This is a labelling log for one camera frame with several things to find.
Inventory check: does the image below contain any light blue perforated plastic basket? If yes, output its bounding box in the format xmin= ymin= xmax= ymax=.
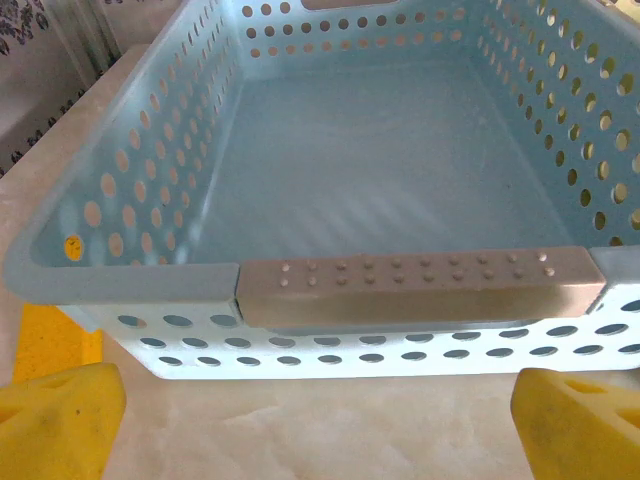
xmin=0 ymin=0 xmax=640 ymax=382

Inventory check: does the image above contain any yellow rectangular block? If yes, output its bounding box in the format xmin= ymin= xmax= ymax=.
xmin=12 ymin=233 xmax=105 ymax=386

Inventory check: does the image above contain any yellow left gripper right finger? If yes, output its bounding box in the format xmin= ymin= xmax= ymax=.
xmin=509 ymin=367 xmax=640 ymax=480

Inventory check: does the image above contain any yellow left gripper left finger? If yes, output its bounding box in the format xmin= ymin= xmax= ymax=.
xmin=0 ymin=362 xmax=129 ymax=480

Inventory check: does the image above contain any aluminium frame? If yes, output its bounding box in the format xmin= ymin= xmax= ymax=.
xmin=47 ymin=0 xmax=124 ymax=91

